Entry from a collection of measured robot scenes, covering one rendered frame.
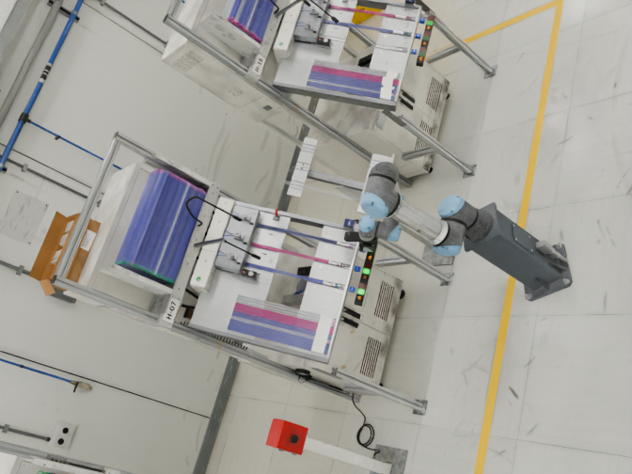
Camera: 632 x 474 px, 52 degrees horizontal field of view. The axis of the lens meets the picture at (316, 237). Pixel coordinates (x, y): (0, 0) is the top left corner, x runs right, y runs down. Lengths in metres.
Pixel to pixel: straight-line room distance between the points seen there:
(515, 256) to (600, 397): 0.70
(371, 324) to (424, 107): 1.47
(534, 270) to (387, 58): 1.47
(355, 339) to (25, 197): 2.31
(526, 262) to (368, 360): 1.10
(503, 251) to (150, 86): 3.04
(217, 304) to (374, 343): 0.99
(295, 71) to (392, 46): 0.57
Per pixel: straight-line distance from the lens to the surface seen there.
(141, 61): 5.15
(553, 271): 3.32
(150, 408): 4.87
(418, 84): 4.37
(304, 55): 3.92
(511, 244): 3.06
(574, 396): 3.16
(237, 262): 3.28
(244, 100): 4.07
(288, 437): 3.21
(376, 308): 3.80
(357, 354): 3.70
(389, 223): 2.98
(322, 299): 3.24
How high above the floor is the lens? 2.66
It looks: 32 degrees down
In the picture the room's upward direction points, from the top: 61 degrees counter-clockwise
